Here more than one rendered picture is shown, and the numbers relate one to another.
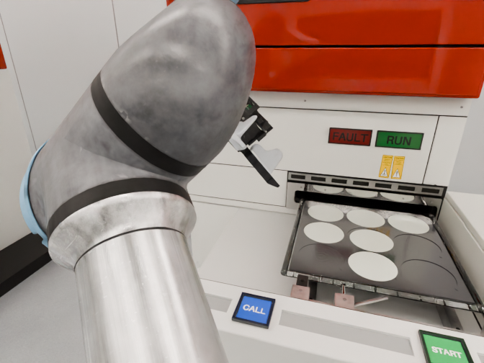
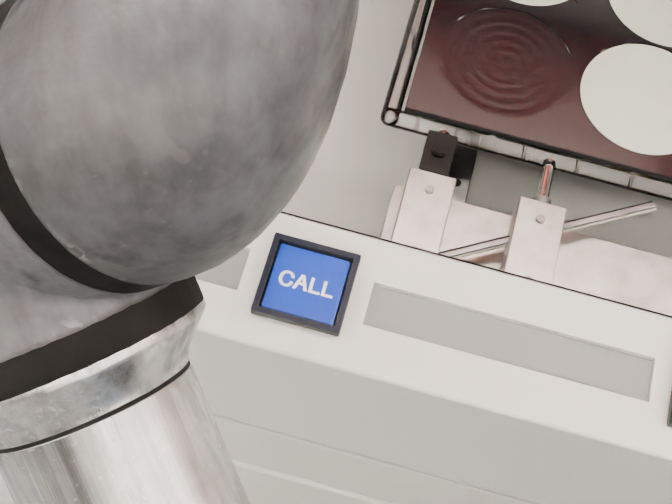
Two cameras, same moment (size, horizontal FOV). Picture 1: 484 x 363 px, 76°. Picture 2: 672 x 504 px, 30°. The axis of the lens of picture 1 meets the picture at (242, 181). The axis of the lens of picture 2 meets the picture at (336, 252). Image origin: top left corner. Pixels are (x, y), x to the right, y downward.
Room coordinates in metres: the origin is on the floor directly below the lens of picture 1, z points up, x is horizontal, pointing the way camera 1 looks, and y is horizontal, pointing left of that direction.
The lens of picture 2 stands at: (0.02, 0.04, 1.66)
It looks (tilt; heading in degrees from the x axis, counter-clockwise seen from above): 62 degrees down; 348
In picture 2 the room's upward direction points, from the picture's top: 11 degrees clockwise
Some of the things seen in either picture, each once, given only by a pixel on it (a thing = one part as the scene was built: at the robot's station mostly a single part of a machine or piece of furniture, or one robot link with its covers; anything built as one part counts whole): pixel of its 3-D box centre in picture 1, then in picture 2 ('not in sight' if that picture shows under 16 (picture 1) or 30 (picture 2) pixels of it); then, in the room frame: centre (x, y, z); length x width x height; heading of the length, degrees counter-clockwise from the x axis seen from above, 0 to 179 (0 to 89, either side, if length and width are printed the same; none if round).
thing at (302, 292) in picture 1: (298, 305); (418, 228); (0.44, -0.10, 0.89); 0.08 x 0.03 x 0.03; 164
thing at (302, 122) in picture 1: (303, 158); not in sight; (0.92, -0.19, 1.02); 0.82 x 0.03 x 0.40; 74
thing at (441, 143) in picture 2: (302, 284); (436, 158); (0.50, -0.12, 0.90); 0.04 x 0.02 x 0.03; 164
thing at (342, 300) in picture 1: (343, 315); (529, 258); (0.42, -0.18, 0.89); 0.08 x 0.03 x 0.03; 164
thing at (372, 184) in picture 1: (360, 183); not in sight; (0.86, -0.36, 0.96); 0.44 x 0.01 x 0.02; 74
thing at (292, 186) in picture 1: (357, 202); not in sight; (0.86, -0.36, 0.89); 0.44 x 0.02 x 0.10; 74
